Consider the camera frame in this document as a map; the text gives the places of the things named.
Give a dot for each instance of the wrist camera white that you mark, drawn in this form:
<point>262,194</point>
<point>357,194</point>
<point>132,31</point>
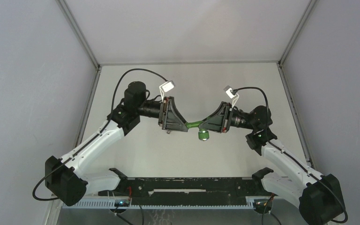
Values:
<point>165,88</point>
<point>232,94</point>

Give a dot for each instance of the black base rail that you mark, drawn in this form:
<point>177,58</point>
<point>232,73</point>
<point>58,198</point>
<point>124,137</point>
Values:
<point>192,190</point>

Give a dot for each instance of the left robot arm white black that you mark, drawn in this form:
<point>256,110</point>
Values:
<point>66,176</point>

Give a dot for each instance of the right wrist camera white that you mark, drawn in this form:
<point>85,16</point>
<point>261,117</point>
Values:
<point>232,94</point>

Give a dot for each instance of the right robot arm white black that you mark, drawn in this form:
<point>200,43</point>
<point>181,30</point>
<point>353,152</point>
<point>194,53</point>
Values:
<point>318,197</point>

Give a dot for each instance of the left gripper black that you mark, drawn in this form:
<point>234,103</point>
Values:
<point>175,121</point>

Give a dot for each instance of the white slotted cable duct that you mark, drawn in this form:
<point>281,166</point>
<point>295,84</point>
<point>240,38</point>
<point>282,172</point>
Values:
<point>125,203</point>

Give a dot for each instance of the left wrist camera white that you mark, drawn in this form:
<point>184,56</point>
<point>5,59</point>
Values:
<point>165,88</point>

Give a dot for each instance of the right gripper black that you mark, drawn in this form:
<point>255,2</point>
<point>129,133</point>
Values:
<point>221,122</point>

